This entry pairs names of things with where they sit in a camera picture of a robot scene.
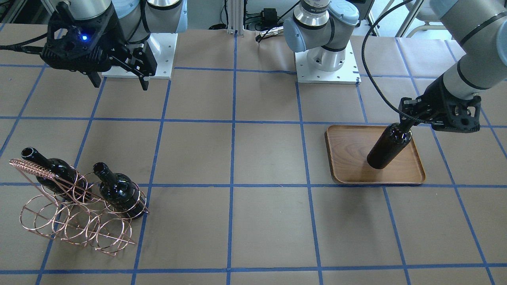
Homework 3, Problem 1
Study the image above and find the dark wine bottle end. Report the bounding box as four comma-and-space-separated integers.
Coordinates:
93, 162, 145, 219

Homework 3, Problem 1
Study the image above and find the dark wine bottle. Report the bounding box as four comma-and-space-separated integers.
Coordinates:
366, 121, 413, 169
21, 147, 78, 201

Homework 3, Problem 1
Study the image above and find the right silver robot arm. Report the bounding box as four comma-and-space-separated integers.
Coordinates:
40, 0, 188, 90

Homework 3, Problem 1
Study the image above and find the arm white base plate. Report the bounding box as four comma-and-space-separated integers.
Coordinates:
101, 34, 179, 80
295, 41, 361, 84

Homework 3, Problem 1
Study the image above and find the wooden tray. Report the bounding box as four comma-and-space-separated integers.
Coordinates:
324, 124, 426, 185

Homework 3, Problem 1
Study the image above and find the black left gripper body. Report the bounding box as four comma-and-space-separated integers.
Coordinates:
399, 76, 481, 133

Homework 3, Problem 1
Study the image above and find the copper wire bottle basket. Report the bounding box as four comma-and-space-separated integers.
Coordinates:
9, 159, 136, 256

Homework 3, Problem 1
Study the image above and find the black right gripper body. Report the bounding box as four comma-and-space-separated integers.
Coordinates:
40, 8, 157, 78

